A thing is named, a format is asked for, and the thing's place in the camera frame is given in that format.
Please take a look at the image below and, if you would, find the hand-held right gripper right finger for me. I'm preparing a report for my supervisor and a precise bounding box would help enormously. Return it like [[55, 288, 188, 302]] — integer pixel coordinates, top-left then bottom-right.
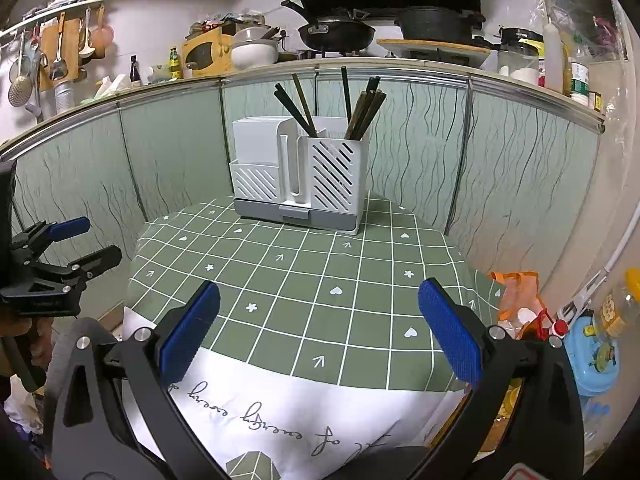
[[418, 276, 587, 480]]

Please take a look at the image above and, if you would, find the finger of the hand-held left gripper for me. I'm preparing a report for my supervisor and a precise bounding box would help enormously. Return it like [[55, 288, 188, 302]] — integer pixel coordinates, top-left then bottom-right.
[[10, 216, 92, 263], [37, 244, 123, 288]]

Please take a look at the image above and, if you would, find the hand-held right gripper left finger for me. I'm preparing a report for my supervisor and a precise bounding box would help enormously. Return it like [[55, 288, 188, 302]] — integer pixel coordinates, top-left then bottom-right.
[[44, 280, 222, 480]]

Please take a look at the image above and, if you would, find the white utensil holder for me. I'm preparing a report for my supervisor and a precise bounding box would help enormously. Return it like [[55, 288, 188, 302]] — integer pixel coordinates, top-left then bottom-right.
[[229, 116, 372, 237]]

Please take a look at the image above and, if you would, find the person's left hand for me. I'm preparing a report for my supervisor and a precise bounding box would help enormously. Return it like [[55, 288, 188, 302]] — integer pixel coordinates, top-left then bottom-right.
[[0, 307, 58, 378]]

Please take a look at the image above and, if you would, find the orange plastic bag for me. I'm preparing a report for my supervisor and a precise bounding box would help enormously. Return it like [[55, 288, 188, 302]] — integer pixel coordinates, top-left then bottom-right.
[[487, 271, 548, 341]]

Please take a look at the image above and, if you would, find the dark red-capped bottle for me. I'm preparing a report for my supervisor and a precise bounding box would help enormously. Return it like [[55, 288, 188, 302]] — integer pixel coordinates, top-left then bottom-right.
[[515, 310, 571, 346]]

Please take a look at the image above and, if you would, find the green checked tablecloth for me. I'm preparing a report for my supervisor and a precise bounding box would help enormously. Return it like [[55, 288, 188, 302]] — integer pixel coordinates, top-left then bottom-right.
[[121, 191, 507, 480]]

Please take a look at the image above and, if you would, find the metal utensil canister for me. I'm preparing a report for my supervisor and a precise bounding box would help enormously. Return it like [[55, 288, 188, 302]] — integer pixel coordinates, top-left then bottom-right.
[[54, 82, 76, 113]]

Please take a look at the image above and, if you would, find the metal mesh skimmer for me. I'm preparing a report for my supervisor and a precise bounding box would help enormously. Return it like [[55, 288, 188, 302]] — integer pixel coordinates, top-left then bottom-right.
[[7, 32, 33, 108]]

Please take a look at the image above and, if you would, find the blue plastic container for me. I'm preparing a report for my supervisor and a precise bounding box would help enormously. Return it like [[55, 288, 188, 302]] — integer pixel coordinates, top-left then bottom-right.
[[565, 312, 623, 398]]

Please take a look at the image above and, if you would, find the white folded carton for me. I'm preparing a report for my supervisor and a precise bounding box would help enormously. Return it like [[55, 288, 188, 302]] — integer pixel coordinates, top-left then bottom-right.
[[95, 75, 129, 99]]

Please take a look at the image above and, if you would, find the metal ladle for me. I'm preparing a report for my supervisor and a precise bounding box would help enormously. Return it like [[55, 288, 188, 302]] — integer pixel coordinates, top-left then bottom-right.
[[50, 12, 68, 81]]

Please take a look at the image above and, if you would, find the white ladle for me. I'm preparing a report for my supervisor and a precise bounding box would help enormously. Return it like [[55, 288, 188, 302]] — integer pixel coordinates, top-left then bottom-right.
[[79, 7, 96, 58]]

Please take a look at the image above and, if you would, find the white pipe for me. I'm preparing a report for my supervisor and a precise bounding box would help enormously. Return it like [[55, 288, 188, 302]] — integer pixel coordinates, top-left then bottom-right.
[[555, 195, 640, 321]]

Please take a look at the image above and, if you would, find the pink plastic scoop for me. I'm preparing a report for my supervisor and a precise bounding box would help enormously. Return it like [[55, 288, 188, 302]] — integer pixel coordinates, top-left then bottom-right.
[[92, 5, 115, 60]]

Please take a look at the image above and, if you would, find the white bowl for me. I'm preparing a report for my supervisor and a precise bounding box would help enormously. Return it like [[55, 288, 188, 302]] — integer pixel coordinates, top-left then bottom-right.
[[230, 27, 281, 72]]

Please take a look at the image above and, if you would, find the green label jar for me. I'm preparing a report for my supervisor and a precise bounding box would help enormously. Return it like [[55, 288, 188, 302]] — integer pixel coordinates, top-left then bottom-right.
[[570, 62, 591, 103]]

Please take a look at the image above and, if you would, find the black-lid clear container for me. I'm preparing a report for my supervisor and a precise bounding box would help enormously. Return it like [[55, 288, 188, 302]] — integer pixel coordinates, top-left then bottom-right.
[[497, 26, 545, 85]]

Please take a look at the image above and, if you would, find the white squeeze bottle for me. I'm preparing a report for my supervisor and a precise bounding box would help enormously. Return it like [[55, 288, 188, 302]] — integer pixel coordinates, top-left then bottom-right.
[[544, 22, 565, 92]]

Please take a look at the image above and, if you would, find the black cooking pot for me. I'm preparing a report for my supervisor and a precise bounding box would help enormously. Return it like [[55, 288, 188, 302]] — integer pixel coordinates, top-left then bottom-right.
[[394, 7, 487, 46]]

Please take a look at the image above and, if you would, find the black wok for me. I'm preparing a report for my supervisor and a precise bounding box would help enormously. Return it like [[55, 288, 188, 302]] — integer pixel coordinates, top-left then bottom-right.
[[280, 0, 377, 53]]

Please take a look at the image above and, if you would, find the metal wall rack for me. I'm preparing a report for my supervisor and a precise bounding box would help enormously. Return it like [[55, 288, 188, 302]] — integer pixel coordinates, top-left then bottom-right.
[[0, 0, 108, 38]]

